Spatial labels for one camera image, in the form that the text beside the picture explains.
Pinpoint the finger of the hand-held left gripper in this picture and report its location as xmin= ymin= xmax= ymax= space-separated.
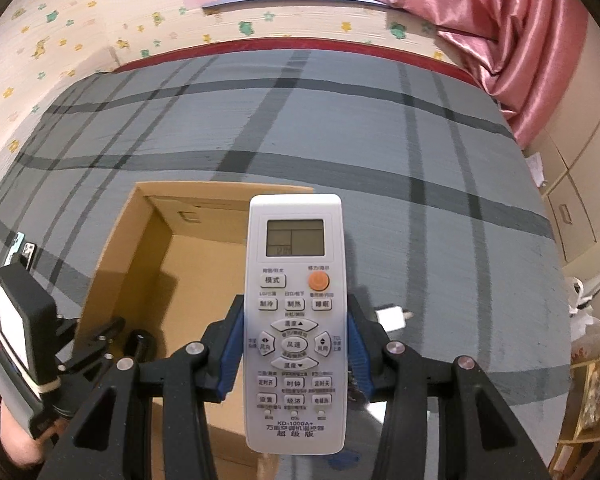
xmin=60 ymin=316 xmax=127 ymax=358
xmin=55 ymin=330 xmax=154 ymax=382

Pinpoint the small white cube charger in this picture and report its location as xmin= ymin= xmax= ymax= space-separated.
xmin=375 ymin=305 xmax=414 ymax=332

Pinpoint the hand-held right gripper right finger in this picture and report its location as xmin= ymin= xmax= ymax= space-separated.
xmin=346 ymin=295 xmax=553 ymax=480

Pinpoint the grey plaid bed sheet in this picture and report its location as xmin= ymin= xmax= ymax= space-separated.
xmin=0 ymin=50 xmax=573 ymax=480

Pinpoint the red mattress edge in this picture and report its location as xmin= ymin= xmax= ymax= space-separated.
xmin=111 ymin=34 xmax=483 ymax=88

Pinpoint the white plastic bag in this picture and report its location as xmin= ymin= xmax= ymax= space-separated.
xmin=564 ymin=274 xmax=600 ymax=358

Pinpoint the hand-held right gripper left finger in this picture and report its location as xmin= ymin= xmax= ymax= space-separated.
xmin=40 ymin=294 xmax=246 ymax=480

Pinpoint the pink satin curtain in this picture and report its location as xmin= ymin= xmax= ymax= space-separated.
xmin=387 ymin=0 xmax=593 ymax=148

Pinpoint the cream wardrobe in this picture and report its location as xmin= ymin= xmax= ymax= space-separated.
xmin=524 ymin=55 xmax=600 ymax=273

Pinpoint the white air conditioner remote control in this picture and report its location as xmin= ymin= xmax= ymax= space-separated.
xmin=245 ymin=193 xmax=350 ymax=457

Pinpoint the brown cardboard box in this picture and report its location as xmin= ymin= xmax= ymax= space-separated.
xmin=77 ymin=182 xmax=316 ymax=480

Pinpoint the person's left forearm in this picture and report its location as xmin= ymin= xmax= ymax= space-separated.
xmin=0 ymin=402 xmax=48 ymax=467

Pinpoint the wooden rack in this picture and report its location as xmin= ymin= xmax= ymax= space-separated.
xmin=554 ymin=347 xmax=600 ymax=480

